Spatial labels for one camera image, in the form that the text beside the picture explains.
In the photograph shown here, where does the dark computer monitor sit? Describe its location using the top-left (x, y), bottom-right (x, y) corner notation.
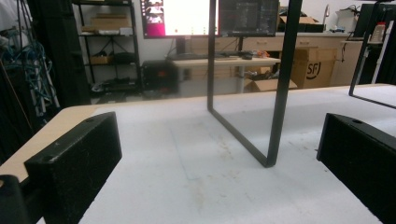
top-left (218, 0), bottom-right (280, 38)

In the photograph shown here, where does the cardboard box on shelf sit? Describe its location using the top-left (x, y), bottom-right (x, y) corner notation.
top-left (90, 12), bottom-right (132, 32)

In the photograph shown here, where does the black computer case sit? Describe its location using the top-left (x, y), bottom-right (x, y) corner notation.
top-left (141, 60), bottom-right (180, 93)

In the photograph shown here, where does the black metal frame stand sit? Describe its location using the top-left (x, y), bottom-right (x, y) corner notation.
top-left (206, 0), bottom-right (304, 169)
top-left (348, 0), bottom-right (396, 110)

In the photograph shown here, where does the bundle of blue cables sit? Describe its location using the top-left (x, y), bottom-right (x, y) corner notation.
top-left (0, 29), bottom-right (61, 118)

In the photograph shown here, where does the light wooden desk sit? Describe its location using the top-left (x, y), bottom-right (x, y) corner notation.
top-left (169, 56), bottom-right (282, 94)

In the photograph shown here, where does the white table mat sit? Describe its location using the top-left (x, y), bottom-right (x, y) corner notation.
top-left (36, 85), bottom-right (396, 224)

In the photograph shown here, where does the black keyboard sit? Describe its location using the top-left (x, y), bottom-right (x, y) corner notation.
top-left (166, 50), bottom-right (241, 61)

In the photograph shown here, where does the black metal shelf rack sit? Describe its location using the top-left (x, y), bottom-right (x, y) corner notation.
top-left (72, 0), bottom-right (143, 97)

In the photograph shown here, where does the open cardboard box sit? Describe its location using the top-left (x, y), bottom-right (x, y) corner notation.
top-left (243, 77), bottom-right (298, 93)

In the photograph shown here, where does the bright computer monitor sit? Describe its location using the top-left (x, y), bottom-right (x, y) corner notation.
top-left (140, 0), bottom-right (219, 39)

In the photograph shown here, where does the large cardboard box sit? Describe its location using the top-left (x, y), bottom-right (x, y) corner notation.
top-left (290, 47), bottom-right (338, 90)

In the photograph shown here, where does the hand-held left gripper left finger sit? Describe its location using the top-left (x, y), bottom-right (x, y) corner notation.
top-left (23, 111), bottom-right (123, 224)

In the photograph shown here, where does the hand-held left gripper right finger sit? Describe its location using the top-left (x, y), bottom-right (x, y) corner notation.
top-left (316, 112), bottom-right (396, 224)

